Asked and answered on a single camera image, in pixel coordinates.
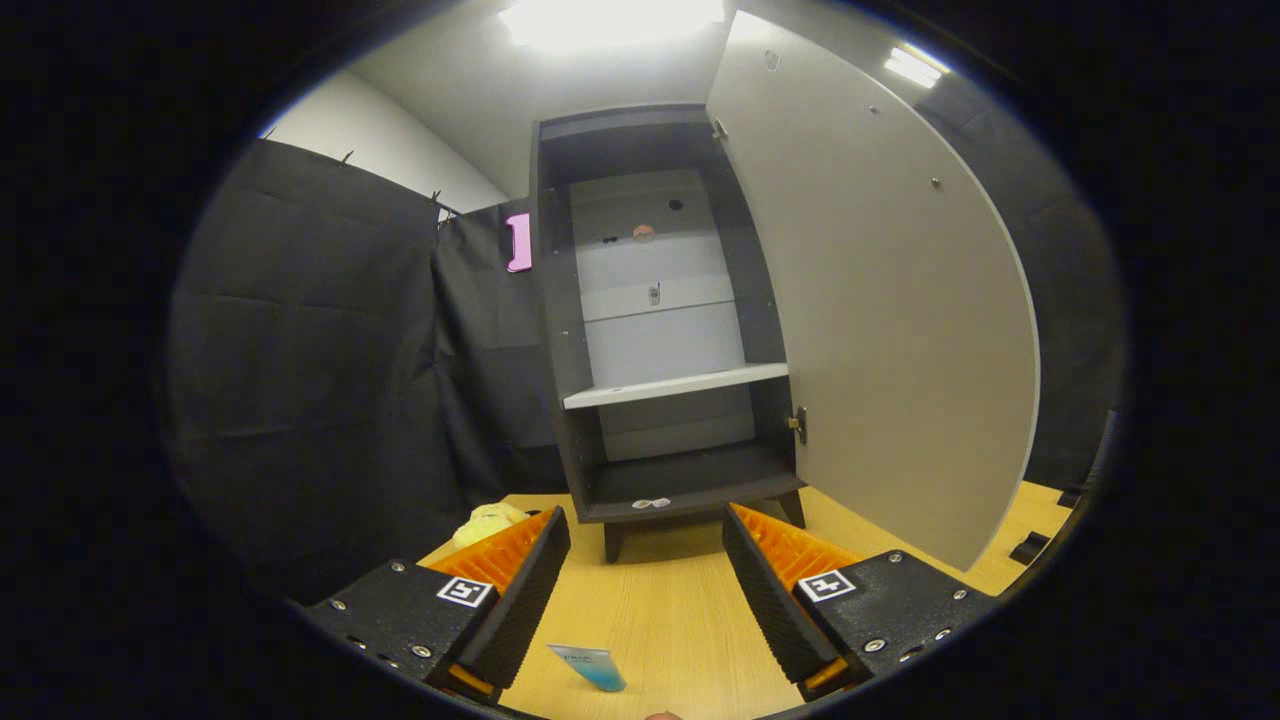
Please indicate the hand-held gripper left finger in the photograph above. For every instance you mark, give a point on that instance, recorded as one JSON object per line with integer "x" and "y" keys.
{"x": 520, "y": 610}

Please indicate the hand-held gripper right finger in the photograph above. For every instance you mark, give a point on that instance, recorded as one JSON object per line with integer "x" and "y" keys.
{"x": 772, "y": 610}

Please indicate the white blue cosmetic tube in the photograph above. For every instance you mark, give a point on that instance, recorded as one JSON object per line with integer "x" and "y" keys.
{"x": 590, "y": 666}

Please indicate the yellow soft toy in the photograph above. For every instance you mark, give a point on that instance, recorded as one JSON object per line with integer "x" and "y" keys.
{"x": 485, "y": 522}

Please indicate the small black block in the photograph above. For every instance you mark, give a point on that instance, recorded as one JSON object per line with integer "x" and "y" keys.
{"x": 1030, "y": 548}
{"x": 1070, "y": 495}

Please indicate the black backdrop cloth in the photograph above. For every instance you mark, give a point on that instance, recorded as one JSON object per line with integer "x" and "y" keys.
{"x": 300, "y": 400}

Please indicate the double strip ceiling light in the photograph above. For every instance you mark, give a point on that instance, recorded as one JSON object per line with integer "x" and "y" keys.
{"x": 912, "y": 65}

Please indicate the large ceiling light panel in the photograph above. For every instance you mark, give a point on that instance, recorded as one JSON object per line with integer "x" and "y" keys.
{"x": 610, "y": 22}

